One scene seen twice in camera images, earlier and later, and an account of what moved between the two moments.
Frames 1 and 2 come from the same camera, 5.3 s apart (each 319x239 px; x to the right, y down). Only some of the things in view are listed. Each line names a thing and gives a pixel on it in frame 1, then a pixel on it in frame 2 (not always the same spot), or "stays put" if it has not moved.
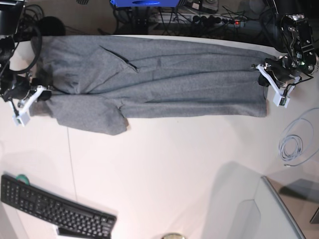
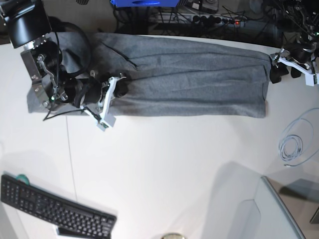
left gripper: [20, 89] -> [88, 91]
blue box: [145, 3] stays put
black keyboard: [73, 219] stays put
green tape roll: [23, 179] stays put
